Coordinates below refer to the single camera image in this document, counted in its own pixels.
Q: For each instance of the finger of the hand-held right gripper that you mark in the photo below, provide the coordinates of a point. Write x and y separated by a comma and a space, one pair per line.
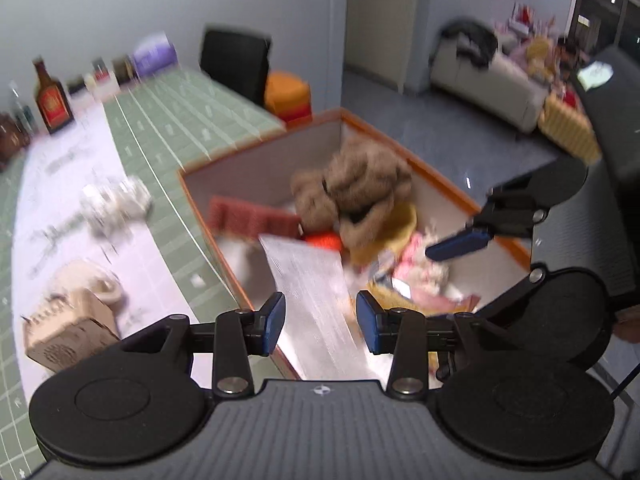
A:
460, 246
505, 297

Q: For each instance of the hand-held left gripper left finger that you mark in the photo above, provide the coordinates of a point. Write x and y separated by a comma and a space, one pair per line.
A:
273, 322

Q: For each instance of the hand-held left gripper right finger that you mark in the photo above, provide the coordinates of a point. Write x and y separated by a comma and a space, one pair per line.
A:
370, 322

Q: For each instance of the yellow cloth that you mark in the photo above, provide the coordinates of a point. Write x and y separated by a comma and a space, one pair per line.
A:
395, 232

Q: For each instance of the orange knitted toy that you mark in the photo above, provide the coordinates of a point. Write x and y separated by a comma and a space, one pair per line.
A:
324, 241

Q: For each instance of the red sponge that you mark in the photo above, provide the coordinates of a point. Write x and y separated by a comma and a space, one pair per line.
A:
250, 217

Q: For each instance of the brown plush toy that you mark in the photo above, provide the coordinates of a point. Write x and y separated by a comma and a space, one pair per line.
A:
350, 185

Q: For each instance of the orange cardboard box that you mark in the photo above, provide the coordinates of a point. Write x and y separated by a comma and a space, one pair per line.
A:
240, 170

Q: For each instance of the person's right hand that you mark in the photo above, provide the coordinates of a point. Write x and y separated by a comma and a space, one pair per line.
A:
627, 325

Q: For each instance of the pink printed packet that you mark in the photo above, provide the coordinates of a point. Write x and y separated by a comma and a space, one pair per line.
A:
420, 260

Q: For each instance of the yellow striped cushion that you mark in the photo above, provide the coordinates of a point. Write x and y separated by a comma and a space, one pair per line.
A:
570, 130

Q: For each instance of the beige sofa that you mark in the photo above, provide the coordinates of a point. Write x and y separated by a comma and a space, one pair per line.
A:
490, 90

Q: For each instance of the pile of plush toys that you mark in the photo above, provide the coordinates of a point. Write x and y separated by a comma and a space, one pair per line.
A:
540, 50

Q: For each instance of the clear plastic wrap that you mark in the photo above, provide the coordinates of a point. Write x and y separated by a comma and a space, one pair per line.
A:
115, 205

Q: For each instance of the dark jacket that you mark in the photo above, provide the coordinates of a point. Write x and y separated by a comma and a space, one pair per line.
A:
470, 40

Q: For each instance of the wooden radio box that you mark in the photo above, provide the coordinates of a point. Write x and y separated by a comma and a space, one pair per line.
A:
65, 335

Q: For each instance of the orange stool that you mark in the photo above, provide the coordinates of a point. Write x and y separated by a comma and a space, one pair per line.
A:
287, 95

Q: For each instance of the cream room door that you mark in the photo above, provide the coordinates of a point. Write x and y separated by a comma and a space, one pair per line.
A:
385, 20

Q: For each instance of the white table runner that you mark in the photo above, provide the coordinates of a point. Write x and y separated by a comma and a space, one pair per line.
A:
60, 170

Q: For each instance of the purple tissue pack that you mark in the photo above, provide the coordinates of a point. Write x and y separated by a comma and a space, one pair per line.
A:
155, 55

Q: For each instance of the white small box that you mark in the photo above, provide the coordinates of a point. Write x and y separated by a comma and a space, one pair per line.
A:
102, 85

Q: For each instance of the dark glass jar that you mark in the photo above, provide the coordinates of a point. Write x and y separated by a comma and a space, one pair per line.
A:
122, 67

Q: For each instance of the small black-capped bottle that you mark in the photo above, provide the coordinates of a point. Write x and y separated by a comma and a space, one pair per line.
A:
100, 67

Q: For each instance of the brown liquor bottle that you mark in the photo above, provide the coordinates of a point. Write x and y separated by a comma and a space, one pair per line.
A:
51, 102

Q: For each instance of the brown bear figure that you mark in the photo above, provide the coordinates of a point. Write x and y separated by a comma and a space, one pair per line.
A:
11, 137

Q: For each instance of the clear water bottle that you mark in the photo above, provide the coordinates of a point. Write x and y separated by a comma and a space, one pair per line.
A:
22, 112

